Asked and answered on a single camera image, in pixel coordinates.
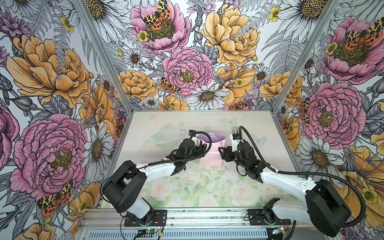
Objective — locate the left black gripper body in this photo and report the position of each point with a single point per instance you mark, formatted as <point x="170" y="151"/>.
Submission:
<point x="197" y="152"/>

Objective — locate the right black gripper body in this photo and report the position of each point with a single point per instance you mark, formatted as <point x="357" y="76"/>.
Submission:
<point x="231" y="156"/>

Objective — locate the purple wrapping paper sheet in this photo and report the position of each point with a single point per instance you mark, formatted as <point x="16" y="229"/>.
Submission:
<point x="213" y="157"/>

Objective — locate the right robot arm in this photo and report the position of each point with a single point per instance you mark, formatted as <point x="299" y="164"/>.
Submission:
<point x="320" y="204"/>

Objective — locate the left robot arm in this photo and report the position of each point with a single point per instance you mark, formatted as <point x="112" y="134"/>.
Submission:
<point x="122" y="189"/>

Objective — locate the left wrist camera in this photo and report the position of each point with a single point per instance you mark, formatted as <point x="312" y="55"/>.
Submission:
<point x="194" y="136"/>

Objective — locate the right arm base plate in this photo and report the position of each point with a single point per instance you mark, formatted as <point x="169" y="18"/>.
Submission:
<point x="261" y="217"/>

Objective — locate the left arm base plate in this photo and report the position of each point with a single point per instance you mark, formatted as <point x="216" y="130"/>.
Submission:
<point x="154" y="218"/>

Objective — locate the white slotted cable duct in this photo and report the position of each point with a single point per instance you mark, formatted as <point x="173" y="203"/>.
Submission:
<point x="183" y="234"/>

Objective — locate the aluminium front rail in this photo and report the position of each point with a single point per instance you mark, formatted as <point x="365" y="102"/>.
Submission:
<point x="182" y="218"/>

